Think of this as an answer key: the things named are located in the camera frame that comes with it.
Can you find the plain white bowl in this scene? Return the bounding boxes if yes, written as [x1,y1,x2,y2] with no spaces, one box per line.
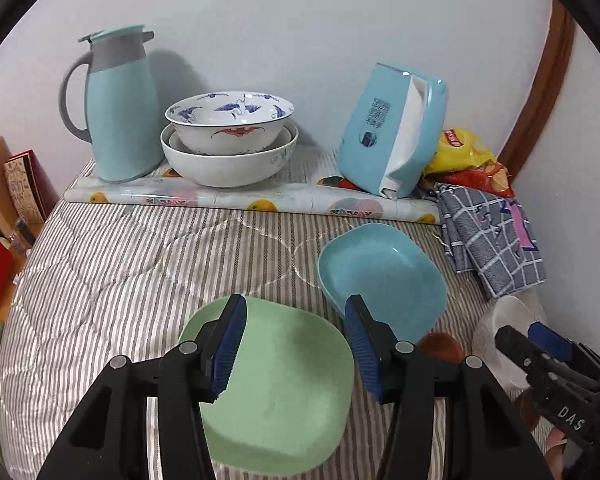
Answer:
[471,295,548,391]

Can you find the fruit print rolled mat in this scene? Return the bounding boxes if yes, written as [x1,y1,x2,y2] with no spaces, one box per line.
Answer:
[62,147,441,226]

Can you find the light blue electric kettle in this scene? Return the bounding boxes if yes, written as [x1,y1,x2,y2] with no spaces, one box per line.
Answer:
[336,63,449,199]

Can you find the large white floral bowl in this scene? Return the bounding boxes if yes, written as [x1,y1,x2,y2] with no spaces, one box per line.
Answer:
[161,122,299,188]

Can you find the light blue thermos jug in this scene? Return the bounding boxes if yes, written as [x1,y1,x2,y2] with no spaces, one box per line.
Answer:
[60,25,167,183]

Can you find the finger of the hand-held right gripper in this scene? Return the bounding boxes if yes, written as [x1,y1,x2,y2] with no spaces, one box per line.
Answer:
[527,322,600,386]
[495,326,561,386]

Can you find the grey striped blanket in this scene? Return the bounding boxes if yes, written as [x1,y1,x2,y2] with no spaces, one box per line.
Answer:
[0,200,556,480]

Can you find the blue crane print bowl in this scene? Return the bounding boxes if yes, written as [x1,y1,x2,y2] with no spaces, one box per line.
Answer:
[165,91,295,156]

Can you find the small brown bowl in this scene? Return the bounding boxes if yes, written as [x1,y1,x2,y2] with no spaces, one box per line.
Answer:
[417,332,463,363]

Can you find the grey checked cloth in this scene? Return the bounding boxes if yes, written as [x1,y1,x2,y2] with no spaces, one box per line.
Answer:
[437,185,548,301]

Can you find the light blue square plate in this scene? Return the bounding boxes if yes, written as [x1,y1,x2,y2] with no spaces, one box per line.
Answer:
[317,223,449,343]

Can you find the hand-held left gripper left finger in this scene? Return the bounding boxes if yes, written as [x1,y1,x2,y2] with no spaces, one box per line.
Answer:
[37,294,248,480]

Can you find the brown wooden door frame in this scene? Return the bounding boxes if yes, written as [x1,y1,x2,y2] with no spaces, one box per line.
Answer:
[497,0,576,186]

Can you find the red chip bag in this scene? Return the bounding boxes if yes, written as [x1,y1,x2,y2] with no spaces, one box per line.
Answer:
[437,162,516,198]

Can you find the white nested bowl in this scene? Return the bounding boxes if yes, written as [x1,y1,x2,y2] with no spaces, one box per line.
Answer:
[167,119,295,155]

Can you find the yellow chip bag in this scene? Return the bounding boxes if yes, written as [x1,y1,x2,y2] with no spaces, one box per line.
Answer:
[424,129,498,176]

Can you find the patterned red box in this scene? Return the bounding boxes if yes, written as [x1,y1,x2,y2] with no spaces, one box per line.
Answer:
[4,150,58,226]

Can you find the green square plate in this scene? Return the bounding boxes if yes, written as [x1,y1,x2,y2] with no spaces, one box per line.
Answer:
[178,296,355,475]

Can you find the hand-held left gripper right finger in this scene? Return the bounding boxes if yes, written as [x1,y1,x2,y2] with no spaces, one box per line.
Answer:
[344,294,553,480]

